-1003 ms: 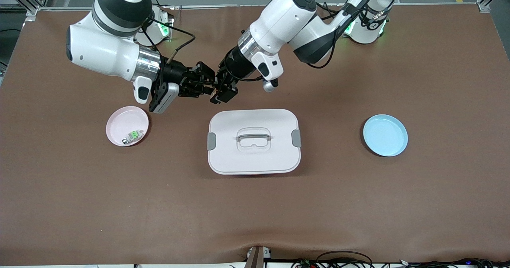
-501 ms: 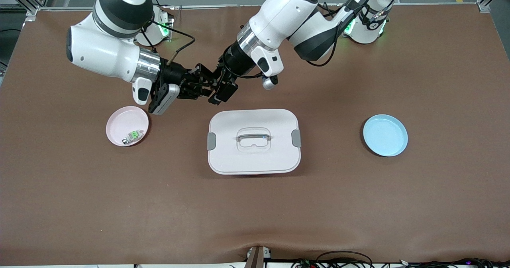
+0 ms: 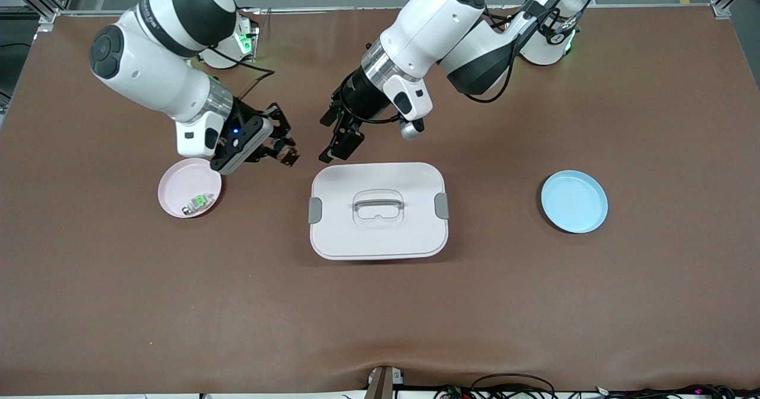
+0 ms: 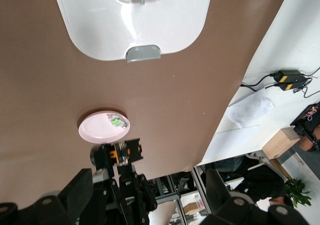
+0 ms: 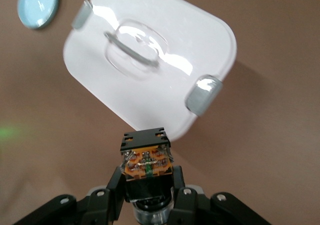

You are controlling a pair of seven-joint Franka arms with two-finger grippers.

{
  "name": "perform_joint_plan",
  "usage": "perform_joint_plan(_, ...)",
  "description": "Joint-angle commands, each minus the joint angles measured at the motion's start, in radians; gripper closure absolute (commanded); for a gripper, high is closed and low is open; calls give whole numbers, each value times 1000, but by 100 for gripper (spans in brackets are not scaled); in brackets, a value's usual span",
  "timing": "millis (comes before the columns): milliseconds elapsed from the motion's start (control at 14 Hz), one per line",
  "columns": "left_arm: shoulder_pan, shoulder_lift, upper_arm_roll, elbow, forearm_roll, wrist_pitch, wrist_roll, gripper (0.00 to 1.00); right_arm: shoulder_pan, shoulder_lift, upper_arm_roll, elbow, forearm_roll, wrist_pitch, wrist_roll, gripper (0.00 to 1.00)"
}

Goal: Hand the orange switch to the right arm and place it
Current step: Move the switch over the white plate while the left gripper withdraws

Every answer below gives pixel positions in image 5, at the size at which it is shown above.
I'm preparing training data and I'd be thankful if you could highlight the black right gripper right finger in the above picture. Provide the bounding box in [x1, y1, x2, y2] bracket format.
[167, 164, 272, 225]

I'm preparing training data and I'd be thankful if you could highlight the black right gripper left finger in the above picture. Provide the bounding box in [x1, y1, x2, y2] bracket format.
[12, 166, 126, 225]

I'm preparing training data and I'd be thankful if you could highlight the orange and black switch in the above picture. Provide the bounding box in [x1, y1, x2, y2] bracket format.
[119, 126, 175, 224]

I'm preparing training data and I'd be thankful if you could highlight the pink box with white lid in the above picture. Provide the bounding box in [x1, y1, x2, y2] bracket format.
[62, 0, 238, 142]

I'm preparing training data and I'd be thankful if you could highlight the light blue round plate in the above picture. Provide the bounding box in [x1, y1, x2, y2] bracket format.
[17, 0, 60, 31]

